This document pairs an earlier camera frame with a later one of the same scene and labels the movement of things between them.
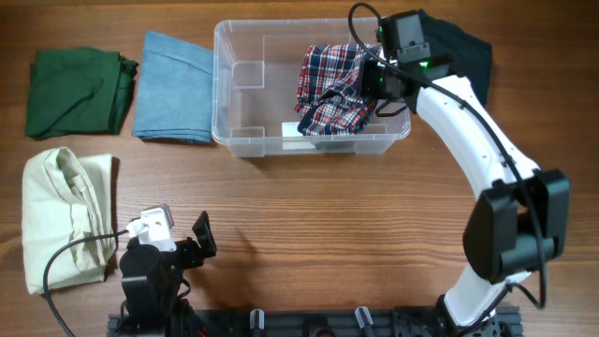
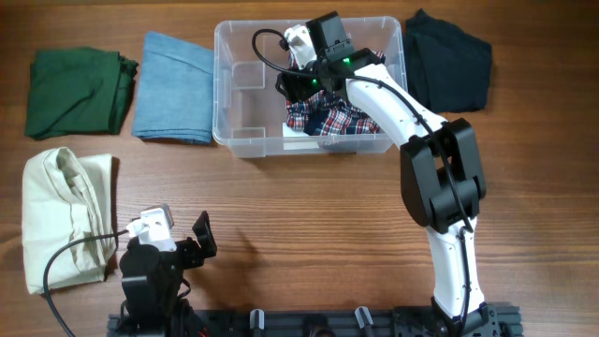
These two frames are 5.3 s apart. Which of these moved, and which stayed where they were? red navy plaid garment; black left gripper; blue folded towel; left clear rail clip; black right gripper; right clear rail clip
Moved: black right gripper; red navy plaid garment
Stayed: blue folded towel; right clear rail clip; black left gripper; left clear rail clip
